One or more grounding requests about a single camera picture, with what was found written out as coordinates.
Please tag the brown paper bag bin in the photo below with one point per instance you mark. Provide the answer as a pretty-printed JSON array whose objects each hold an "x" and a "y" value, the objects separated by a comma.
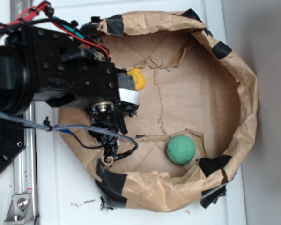
[{"x": 195, "y": 86}]

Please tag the metal corner bracket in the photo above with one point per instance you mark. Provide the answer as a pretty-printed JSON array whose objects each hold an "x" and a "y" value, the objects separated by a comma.
[{"x": 21, "y": 211}]

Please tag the yellow rubber duck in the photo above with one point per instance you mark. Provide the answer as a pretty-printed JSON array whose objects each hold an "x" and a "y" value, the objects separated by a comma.
[{"x": 138, "y": 77}]

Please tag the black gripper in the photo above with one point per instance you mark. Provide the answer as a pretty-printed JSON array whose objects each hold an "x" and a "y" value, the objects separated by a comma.
[{"x": 110, "y": 114}]

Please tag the aluminium extrusion rail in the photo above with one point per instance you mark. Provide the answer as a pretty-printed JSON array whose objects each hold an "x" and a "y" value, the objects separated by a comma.
[{"x": 25, "y": 166}]

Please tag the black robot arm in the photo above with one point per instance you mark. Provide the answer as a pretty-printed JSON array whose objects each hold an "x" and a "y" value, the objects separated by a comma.
[{"x": 37, "y": 64}]

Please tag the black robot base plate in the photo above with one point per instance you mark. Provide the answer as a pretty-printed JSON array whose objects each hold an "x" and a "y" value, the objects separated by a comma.
[{"x": 12, "y": 142}]

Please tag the white plastic tray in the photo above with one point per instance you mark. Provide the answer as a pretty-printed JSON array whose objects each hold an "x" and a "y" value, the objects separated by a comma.
[{"x": 66, "y": 193}]

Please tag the green foam ball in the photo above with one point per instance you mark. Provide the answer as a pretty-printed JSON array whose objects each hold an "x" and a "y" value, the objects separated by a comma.
[{"x": 181, "y": 149}]

